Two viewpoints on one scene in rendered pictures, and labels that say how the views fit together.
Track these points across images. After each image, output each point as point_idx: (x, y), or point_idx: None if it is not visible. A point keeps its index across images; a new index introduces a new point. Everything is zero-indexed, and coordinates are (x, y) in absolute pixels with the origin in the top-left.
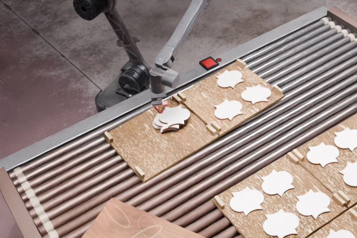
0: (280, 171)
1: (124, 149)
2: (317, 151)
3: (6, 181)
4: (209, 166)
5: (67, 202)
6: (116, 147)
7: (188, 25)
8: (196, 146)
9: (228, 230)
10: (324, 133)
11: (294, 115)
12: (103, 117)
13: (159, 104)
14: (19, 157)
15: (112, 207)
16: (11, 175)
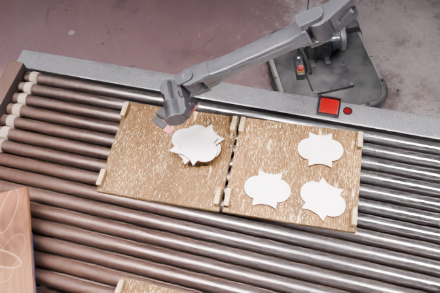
0: None
1: (124, 137)
2: None
3: (7, 80)
4: (171, 235)
5: (26, 148)
6: (120, 128)
7: (253, 57)
8: (183, 201)
9: None
10: None
11: (337, 268)
12: (155, 81)
13: (159, 126)
14: (50, 63)
15: (14, 198)
16: (25, 76)
